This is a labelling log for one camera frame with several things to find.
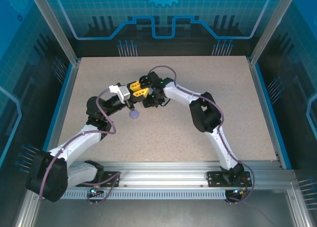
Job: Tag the table side rail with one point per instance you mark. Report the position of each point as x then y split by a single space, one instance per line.
69 88
263 101

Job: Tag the aluminium mounting rail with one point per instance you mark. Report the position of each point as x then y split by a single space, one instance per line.
161 172

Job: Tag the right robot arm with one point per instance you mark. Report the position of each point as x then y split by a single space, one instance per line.
205 113

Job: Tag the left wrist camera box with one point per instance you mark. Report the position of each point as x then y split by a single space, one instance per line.
122 93

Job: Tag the right table side rail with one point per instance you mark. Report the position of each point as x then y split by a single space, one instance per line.
263 101

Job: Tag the aluminium frame post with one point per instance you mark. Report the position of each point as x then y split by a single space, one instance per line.
55 26
271 26

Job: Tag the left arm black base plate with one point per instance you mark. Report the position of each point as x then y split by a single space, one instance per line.
110 177

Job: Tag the right connector board with leds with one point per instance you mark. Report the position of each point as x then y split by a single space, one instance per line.
239 192

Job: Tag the purple earbud charging case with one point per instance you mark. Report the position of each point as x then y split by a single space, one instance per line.
134 115

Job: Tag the connector board with leds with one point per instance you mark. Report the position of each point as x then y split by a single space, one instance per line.
239 192
94 191

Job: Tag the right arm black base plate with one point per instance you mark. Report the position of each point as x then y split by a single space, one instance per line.
215 178

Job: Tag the left table side rail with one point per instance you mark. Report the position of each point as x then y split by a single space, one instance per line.
69 88

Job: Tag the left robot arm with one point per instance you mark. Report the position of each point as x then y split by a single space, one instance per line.
74 145

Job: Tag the right aluminium frame post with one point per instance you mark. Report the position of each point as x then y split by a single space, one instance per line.
271 26

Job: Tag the left aluminium frame post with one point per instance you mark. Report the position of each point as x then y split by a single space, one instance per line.
55 26

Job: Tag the left connector board with leds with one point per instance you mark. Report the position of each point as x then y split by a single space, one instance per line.
94 191

